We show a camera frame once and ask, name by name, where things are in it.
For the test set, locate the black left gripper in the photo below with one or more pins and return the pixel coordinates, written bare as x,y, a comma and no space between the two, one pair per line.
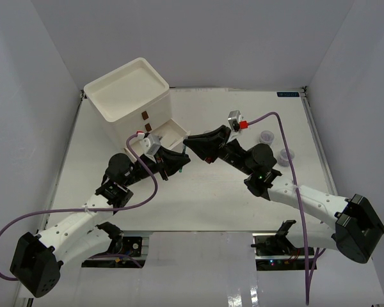
173,161

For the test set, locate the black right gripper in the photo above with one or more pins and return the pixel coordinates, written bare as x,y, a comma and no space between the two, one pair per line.
208,146

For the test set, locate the green gel pen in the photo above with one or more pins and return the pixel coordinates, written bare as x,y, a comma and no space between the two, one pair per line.
183,152

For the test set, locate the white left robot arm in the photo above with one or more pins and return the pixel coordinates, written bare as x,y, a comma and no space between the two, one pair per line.
38,259

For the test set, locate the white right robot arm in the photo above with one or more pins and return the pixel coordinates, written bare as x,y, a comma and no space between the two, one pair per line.
354,226

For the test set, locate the clear paper clip jar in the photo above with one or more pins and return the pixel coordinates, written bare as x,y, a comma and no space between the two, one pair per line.
284,156
266,137

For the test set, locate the white drawer cabinet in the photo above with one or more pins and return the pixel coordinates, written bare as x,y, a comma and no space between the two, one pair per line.
136,77

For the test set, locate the blue table label sticker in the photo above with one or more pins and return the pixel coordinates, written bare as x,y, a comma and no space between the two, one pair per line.
287,94

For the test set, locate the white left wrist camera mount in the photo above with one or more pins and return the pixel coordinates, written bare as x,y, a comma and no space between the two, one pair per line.
149,143

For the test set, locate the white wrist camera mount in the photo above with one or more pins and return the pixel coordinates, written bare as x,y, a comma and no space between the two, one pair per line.
149,143
237,124

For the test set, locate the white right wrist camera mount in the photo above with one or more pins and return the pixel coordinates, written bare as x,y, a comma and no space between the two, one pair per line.
237,124

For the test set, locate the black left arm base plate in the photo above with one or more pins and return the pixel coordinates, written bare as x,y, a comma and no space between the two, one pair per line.
124,247

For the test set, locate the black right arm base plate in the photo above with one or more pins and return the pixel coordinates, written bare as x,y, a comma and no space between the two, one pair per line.
277,244

